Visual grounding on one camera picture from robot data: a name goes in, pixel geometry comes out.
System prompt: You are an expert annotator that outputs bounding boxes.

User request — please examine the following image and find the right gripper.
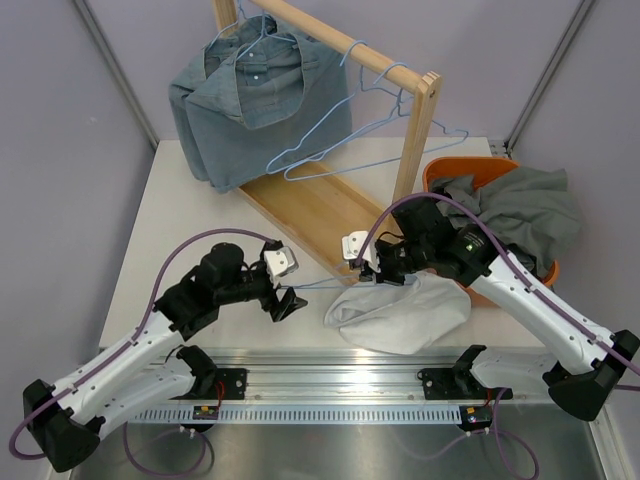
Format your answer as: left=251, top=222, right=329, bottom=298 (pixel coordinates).
left=360, top=238, right=433, bottom=286

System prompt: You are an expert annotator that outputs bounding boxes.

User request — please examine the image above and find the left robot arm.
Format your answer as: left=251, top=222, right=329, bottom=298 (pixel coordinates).
left=23, top=241, right=307, bottom=473

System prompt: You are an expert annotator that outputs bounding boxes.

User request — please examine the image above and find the orange plastic basket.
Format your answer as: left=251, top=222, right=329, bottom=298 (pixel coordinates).
left=422, top=156, right=560, bottom=309

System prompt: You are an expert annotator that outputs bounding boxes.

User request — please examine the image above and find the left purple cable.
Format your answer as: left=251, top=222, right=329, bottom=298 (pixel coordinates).
left=9, top=228, right=281, bottom=476

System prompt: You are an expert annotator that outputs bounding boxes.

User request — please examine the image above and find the light blue denim garment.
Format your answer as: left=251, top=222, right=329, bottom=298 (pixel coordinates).
left=168, top=20, right=352, bottom=193

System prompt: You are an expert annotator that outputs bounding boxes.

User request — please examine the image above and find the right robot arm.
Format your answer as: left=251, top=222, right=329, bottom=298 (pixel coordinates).
left=342, top=193, right=639, bottom=422

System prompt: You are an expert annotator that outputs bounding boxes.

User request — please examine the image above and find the grey pleated skirt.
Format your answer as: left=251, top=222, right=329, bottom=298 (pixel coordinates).
left=429, top=167, right=582, bottom=279

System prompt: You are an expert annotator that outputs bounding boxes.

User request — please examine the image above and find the white shirt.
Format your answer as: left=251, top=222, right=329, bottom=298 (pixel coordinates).
left=323, top=272, right=472, bottom=355

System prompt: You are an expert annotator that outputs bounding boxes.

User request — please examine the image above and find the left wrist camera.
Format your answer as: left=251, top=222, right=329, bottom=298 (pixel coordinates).
left=261, top=244, right=299, bottom=286

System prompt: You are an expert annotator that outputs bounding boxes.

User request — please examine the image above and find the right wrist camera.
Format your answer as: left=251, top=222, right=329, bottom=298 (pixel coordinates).
left=341, top=230, right=378, bottom=269

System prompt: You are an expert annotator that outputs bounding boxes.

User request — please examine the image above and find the aluminium rail base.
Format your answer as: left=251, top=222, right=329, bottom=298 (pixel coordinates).
left=126, top=350, right=555, bottom=429

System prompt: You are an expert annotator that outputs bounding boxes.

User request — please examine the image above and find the blue wire hanger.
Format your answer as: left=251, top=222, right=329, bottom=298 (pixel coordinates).
left=283, top=62, right=469, bottom=181

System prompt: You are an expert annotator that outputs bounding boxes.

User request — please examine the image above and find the purple cable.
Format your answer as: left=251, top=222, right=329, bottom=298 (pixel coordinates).
left=354, top=193, right=640, bottom=479
left=9, top=228, right=281, bottom=476

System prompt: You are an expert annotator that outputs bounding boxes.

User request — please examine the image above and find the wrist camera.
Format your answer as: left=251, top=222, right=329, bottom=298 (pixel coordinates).
left=261, top=244, right=299, bottom=286
left=341, top=230, right=378, bottom=269

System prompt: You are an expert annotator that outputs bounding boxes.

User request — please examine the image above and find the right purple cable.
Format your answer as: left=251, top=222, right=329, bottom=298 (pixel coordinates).
left=354, top=193, right=640, bottom=479

